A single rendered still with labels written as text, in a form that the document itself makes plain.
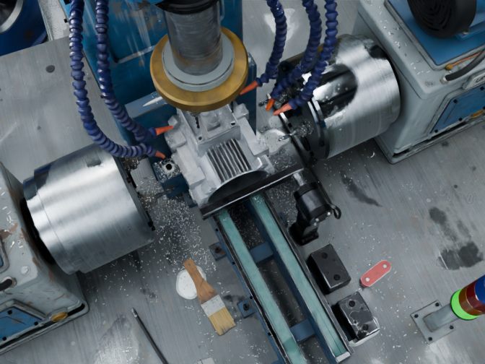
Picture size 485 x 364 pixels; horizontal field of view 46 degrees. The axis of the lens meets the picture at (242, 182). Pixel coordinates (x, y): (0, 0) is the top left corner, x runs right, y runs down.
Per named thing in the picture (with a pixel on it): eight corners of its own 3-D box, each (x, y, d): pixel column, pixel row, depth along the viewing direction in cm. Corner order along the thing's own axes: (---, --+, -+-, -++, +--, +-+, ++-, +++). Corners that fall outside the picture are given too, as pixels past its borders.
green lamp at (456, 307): (444, 297, 116) (452, 293, 112) (469, 284, 117) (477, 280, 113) (462, 325, 114) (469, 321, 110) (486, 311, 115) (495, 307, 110)
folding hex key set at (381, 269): (383, 259, 143) (385, 257, 141) (392, 269, 142) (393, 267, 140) (356, 279, 141) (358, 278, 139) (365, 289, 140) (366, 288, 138)
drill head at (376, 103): (244, 111, 146) (242, 54, 123) (380, 50, 153) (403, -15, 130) (290, 191, 138) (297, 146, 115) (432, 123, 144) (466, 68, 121)
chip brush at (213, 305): (178, 266, 143) (177, 265, 142) (195, 256, 144) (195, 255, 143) (219, 337, 136) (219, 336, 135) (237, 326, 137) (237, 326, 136)
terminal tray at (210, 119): (177, 117, 128) (172, 100, 122) (219, 98, 130) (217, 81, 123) (199, 160, 124) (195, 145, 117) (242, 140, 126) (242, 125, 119)
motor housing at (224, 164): (169, 154, 142) (157, 116, 124) (237, 123, 145) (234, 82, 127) (203, 222, 135) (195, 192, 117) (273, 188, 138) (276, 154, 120)
